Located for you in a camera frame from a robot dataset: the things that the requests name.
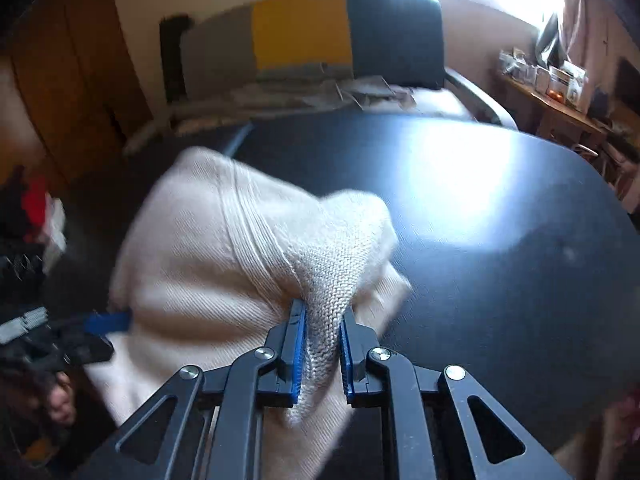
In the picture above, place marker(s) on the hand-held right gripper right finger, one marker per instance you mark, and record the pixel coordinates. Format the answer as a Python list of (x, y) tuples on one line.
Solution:
[(346, 360)]

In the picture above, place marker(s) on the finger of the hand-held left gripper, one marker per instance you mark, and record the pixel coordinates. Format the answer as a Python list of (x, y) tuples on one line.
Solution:
[(90, 349), (107, 322)]

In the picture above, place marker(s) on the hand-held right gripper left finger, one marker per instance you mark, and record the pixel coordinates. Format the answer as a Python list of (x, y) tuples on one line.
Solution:
[(298, 355)]

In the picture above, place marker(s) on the beige knit sweater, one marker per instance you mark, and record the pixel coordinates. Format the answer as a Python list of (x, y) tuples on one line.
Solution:
[(200, 260)]

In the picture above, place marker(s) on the pinkish blurred object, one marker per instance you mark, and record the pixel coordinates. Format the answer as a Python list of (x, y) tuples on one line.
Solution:
[(61, 405)]

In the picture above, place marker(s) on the pale knit cloth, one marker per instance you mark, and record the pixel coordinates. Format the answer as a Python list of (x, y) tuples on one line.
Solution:
[(55, 230)]

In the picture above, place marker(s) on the black garment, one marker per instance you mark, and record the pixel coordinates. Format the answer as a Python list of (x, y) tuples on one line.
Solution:
[(12, 210)]

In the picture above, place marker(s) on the red knit garment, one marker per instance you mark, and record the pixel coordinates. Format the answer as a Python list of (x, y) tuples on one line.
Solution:
[(36, 200)]

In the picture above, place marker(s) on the wooden wardrobe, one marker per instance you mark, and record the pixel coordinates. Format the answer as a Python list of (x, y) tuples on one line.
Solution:
[(65, 60)]

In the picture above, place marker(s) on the grey hooded garment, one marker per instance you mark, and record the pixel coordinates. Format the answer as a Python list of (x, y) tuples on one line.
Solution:
[(290, 85)]

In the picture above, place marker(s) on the grey blanket on chair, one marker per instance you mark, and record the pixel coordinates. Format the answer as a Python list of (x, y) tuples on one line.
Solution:
[(440, 102)]

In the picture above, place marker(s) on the wooden desk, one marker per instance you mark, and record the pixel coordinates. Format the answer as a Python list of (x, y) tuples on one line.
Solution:
[(550, 110)]

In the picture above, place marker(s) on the grey yellow blue armchair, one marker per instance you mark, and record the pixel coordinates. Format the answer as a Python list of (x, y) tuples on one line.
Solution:
[(300, 30)]

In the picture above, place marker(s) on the cluster of jars and boxes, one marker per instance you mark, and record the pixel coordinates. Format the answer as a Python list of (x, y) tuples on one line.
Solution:
[(560, 82)]

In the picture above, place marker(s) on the black monitor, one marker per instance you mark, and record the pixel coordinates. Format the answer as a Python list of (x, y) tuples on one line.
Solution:
[(630, 85)]

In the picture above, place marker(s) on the pale patterned curtain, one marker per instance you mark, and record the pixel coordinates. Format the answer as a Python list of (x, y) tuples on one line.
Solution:
[(585, 10)]

